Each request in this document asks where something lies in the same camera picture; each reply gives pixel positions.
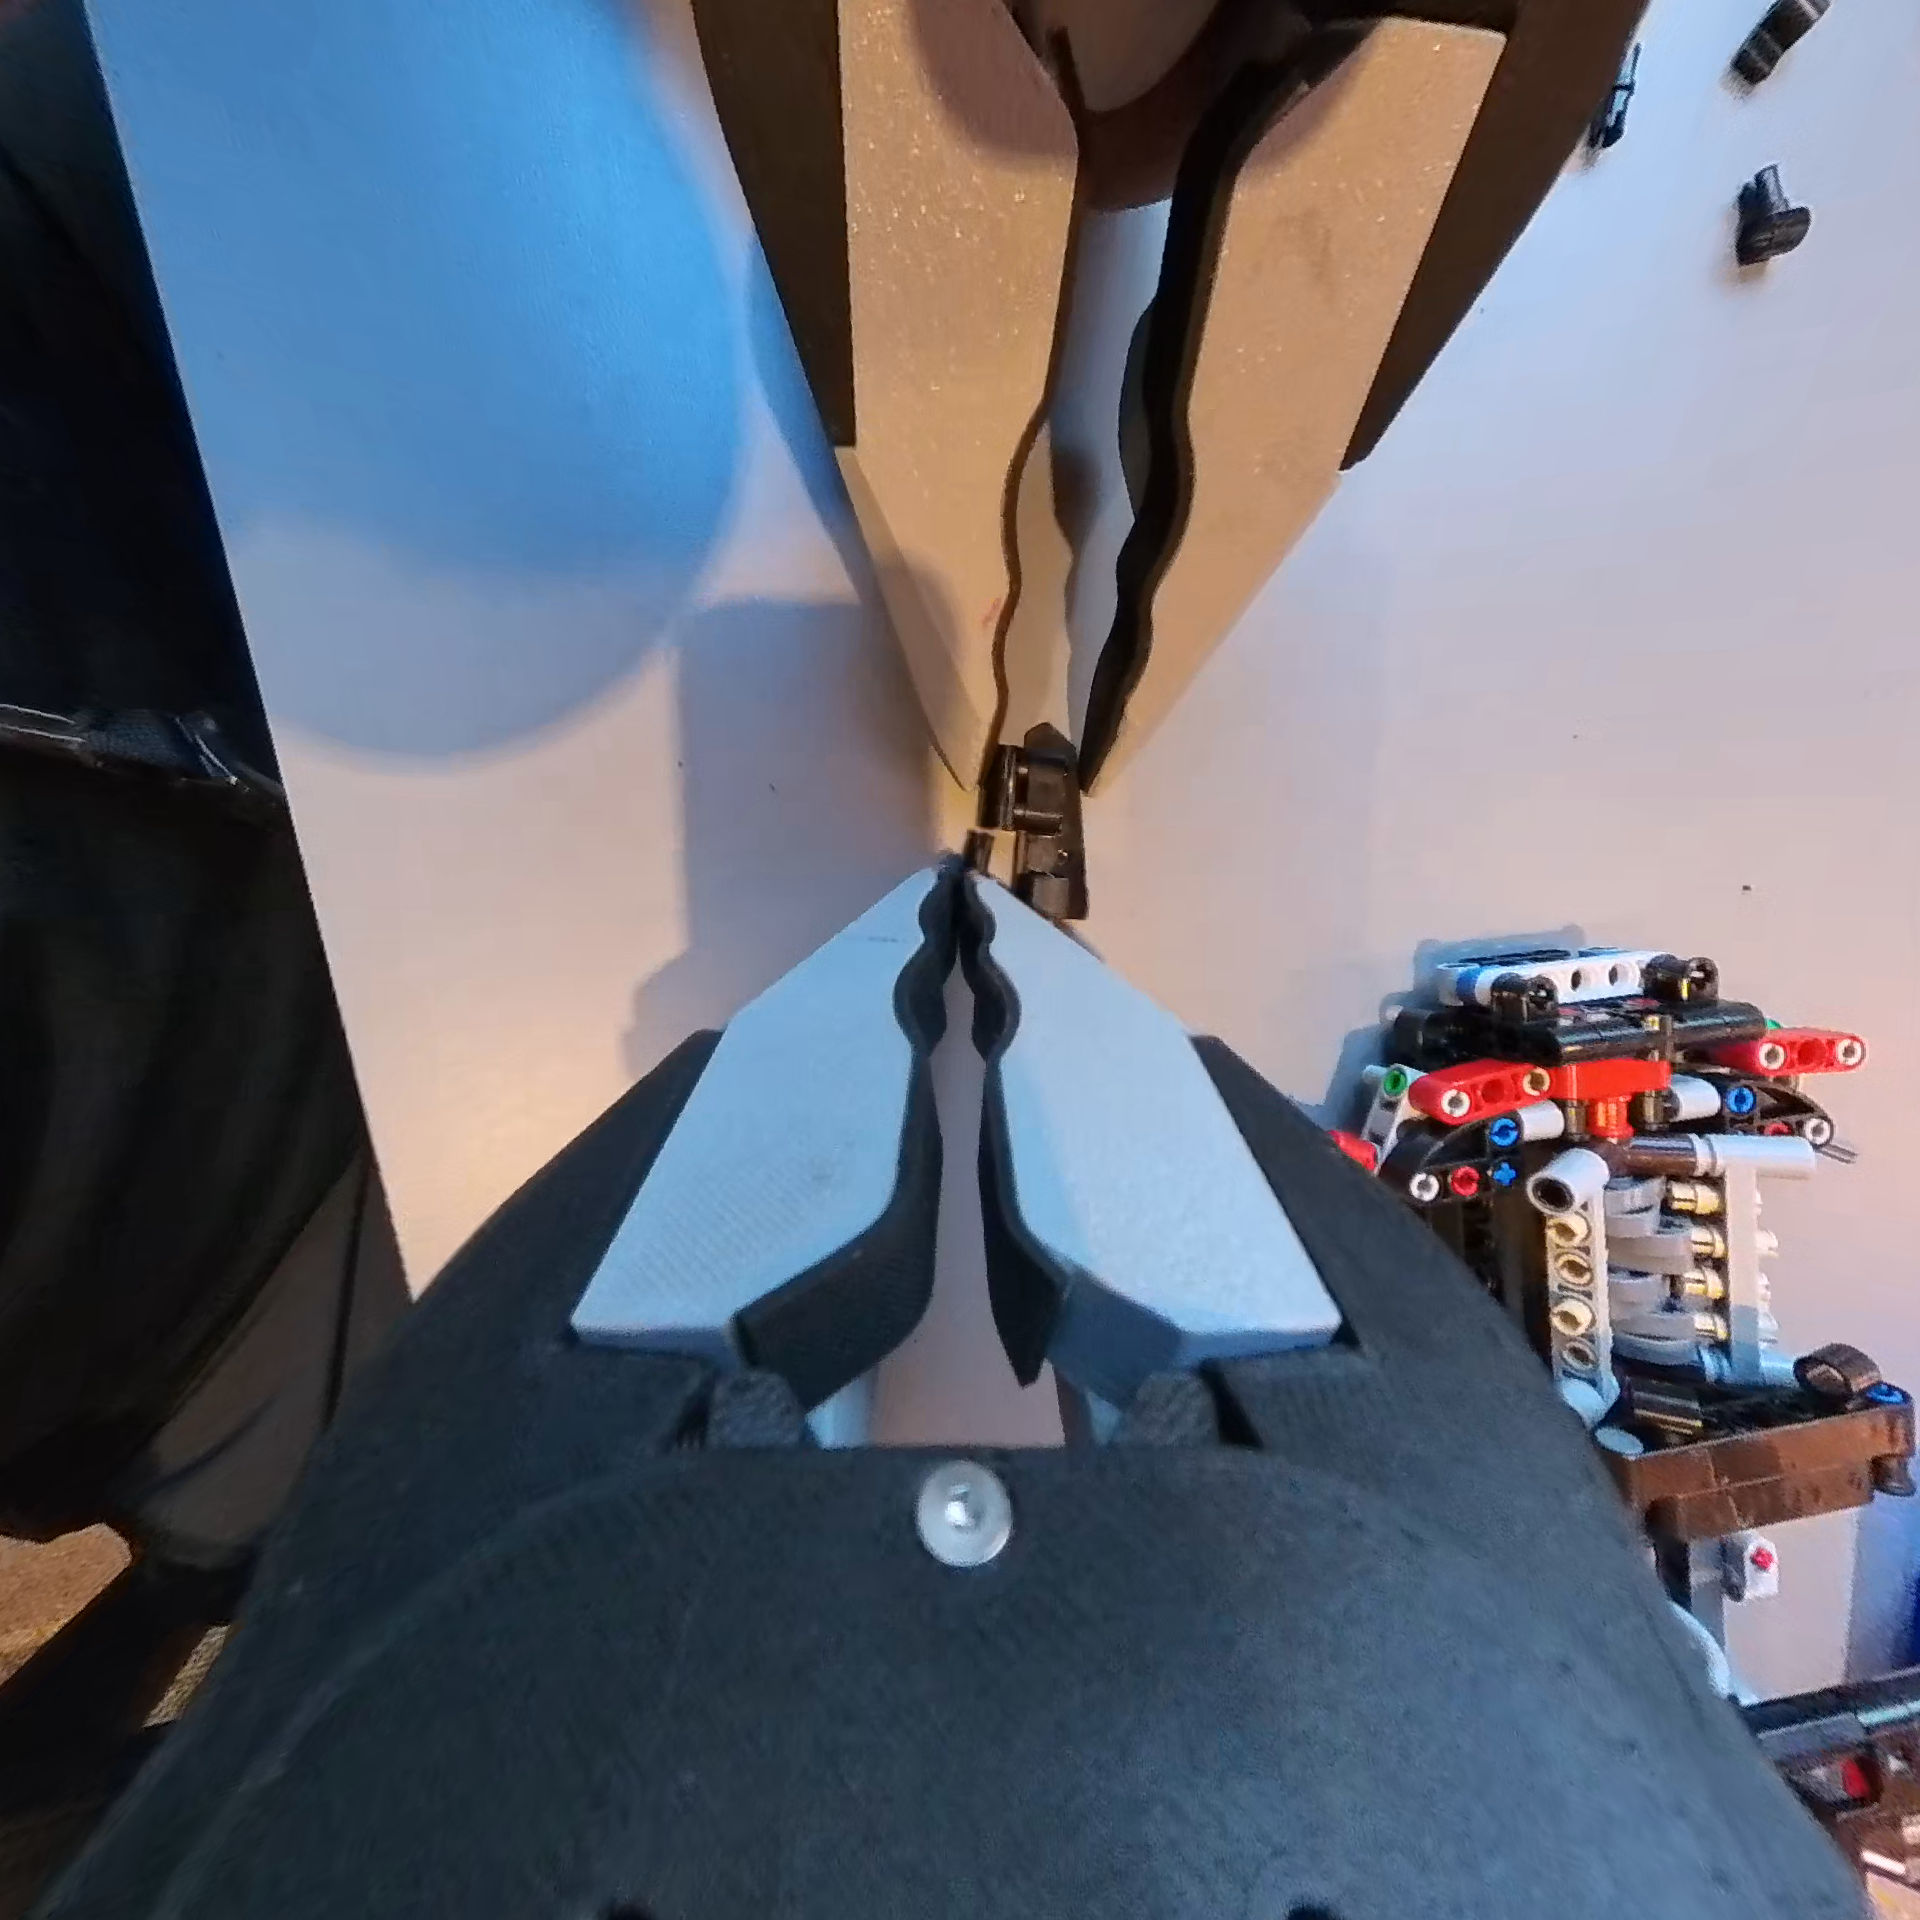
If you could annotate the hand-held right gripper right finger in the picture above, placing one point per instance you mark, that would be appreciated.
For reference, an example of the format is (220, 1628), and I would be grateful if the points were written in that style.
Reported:
(1154, 1185)

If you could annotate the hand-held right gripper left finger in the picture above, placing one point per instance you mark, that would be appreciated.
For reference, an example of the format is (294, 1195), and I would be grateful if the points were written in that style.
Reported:
(763, 1171)

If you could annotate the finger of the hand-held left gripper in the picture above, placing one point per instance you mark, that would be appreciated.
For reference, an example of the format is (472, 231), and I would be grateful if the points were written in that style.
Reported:
(945, 270)
(1318, 300)

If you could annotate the black connector pin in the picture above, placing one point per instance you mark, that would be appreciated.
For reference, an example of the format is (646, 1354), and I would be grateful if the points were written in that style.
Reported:
(979, 849)

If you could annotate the small black brick assembly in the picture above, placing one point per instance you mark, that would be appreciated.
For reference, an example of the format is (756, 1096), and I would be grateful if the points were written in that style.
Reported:
(1038, 809)

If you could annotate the grey desk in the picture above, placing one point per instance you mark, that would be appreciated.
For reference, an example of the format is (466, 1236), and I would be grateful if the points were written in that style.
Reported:
(1576, 599)

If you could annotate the short black brick pin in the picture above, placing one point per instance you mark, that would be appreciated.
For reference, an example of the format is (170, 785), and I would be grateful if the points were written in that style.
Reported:
(1611, 99)

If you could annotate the black stubby brick piece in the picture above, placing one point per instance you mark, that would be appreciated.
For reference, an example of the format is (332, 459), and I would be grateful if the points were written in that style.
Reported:
(1770, 218)

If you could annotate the toy brick car model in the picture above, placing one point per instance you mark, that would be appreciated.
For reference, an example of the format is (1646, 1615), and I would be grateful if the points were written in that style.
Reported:
(1620, 1201)

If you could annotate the black angled brick piece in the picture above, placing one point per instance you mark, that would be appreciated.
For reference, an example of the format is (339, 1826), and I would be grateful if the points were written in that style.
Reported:
(1778, 38)

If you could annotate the person's dark clothing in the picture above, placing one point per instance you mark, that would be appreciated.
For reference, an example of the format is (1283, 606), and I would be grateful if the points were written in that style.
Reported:
(134, 1050)

